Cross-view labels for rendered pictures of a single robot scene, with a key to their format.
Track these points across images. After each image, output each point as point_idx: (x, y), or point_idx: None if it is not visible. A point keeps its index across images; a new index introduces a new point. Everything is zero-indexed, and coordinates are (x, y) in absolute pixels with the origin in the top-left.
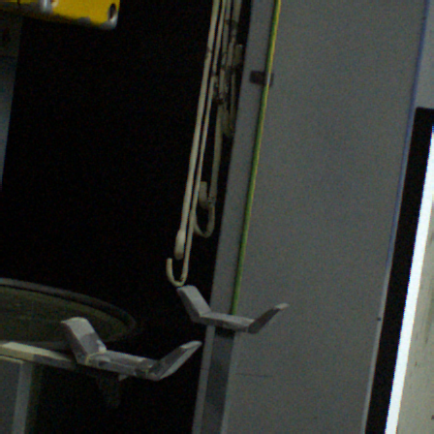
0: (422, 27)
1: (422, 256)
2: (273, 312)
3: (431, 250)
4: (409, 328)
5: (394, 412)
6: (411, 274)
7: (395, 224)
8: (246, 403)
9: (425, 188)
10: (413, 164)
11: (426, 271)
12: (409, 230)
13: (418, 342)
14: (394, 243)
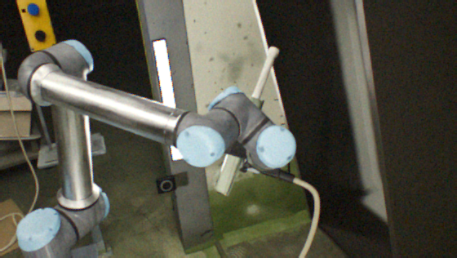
0: (146, 24)
1: (168, 70)
2: None
3: (215, 62)
4: (168, 86)
5: (169, 103)
6: (158, 75)
7: (153, 64)
8: (155, 97)
9: (156, 57)
10: (153, 52)
11: (212, 67)
12: (156, 66)
13: (220, 83)
14: (156, 68)
